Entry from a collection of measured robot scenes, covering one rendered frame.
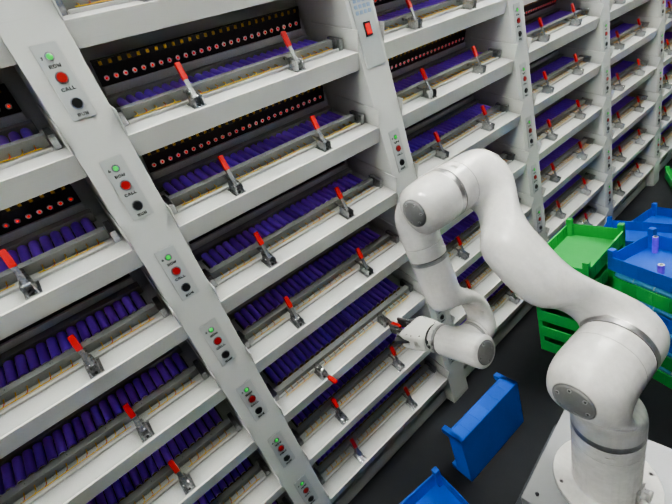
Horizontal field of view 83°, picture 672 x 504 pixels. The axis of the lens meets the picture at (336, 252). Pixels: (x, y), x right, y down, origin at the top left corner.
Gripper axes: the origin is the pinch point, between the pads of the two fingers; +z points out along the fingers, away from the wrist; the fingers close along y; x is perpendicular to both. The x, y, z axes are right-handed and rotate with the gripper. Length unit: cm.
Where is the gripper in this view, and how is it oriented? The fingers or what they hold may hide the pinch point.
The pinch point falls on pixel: (399, 326)
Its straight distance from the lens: 122.3
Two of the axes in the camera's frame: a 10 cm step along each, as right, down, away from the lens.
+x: -4.0, -8.7, -2.9
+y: 7.5, -4.9, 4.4
